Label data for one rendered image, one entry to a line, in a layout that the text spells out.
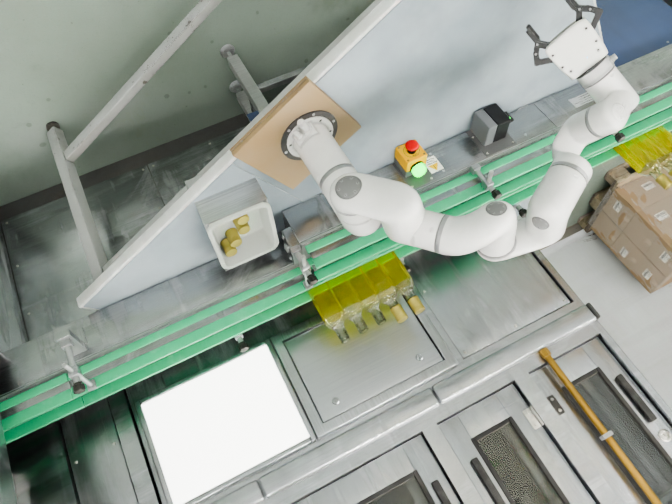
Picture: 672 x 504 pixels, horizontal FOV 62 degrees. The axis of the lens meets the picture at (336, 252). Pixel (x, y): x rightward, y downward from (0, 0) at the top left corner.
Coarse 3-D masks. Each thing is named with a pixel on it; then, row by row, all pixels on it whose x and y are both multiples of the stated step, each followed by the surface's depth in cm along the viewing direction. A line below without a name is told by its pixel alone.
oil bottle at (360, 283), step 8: (352, 272) 165; (360, 272) 165; (352, 280) 164; (360, 280) 164; (368, 280) 164; (352, 288) 164; (360, 288) 163; (368, 288) 162; (360, 296) 161; (368, 296) 161; (376, 296) 161; (368, 304) 160; (376, 304) 161
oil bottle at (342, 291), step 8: (336, 280) 164; (344, 280) 164; (336, 288) 163; (344, 288) 162; (336, 296) 162; (344, 296) 161; (352, 296) 161; (344, 304) 160; (352, 304) 160; (360, 304) 160; (344, 312) 160; (352, 312) 159; (360, 312) 160
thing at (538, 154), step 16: (640, 96) 183; (656, 96) 183; (640, 112) 179; (656, 112) 180; (544, 144) 174; (496, 160) 171; (512, 160) 171; (528, 160) 171; (544, 160) 171; (464, 176) 169; (496, 176) 168; (512, 176) 168; (432, 192) 166; (448, 192) 166; (464, 192) 166; (480, 192) 165; (432, 208) 163; (448, 208) 164; (320, 240) 159; (336, 240) 159; (352, 240) 159; (368, 240) 158; (320, 256) 156; (336, 256) 156
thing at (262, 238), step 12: (264, 204) 142; (228, 216) 140; (240, 216) 141; (252, 216) 155; (264, 216) 152; (216, 228) 152; (228, 228) 154; (252, 228) 160; (264, 228) 161; (216, 240) 150; (252, 240) 160; (264, 240) 160; (276, 240) 157; (216, 252) 148; (240, 252) 159; (252, 252) 159; (264, 252) 159; (228, 264) 157; (240, 264) 158
